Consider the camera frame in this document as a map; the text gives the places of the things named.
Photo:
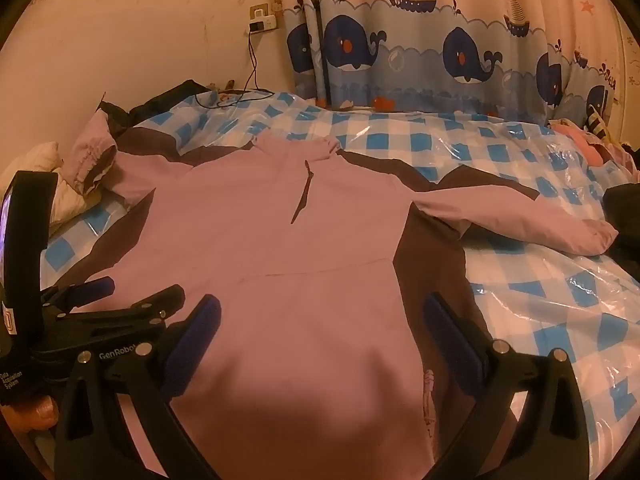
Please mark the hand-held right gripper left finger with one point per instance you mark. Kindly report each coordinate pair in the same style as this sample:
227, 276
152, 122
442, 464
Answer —
197, 345

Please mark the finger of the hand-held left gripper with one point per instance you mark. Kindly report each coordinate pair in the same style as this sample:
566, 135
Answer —
97, 287
150, 302

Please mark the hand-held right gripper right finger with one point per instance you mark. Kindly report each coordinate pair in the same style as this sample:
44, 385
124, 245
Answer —
452, 345

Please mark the pink and brown jacket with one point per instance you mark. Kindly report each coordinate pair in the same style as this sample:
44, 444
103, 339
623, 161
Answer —
300, 270

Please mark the black clothes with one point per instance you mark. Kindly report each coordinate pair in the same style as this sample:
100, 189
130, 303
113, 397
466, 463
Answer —
165, 97

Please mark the pink clothes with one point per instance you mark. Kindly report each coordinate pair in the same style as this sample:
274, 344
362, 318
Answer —
592, 152

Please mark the person's left hand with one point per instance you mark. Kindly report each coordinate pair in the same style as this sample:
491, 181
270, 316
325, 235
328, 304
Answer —
35, 412

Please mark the blue checked bed with plastic cover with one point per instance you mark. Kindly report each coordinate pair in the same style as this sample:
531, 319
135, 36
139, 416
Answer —
550, 320

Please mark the white down jacket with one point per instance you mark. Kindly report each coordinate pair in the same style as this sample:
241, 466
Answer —
42, 157

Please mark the dark green folded cloth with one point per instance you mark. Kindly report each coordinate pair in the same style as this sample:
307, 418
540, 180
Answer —
625, 215

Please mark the black and white striped cloth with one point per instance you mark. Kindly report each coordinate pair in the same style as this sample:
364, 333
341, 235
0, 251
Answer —
596, 120

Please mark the whale print curtain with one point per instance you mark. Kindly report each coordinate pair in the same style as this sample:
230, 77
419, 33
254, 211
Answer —
425, 60

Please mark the white plug adapter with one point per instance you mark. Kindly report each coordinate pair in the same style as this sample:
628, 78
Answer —
264, 24

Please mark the white wall socket plate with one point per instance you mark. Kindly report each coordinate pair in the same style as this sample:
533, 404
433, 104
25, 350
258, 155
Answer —
259, 10

